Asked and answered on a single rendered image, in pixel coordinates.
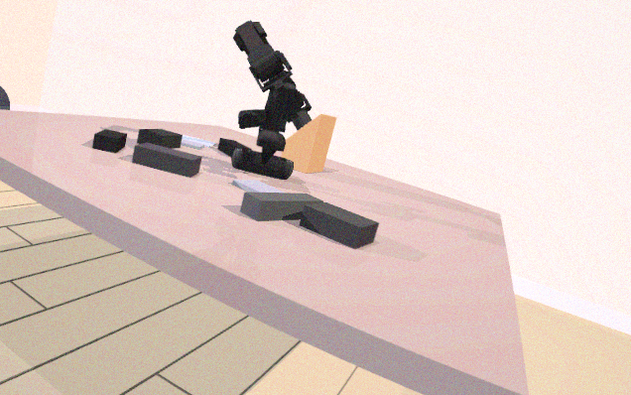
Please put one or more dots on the dark grey controller unit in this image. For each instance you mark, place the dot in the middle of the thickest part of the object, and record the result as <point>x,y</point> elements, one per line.
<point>250,161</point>

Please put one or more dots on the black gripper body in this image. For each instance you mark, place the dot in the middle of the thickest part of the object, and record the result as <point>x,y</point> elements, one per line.
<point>270,137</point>

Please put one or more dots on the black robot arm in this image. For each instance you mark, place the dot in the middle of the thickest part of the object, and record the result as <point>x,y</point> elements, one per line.
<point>267,64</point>

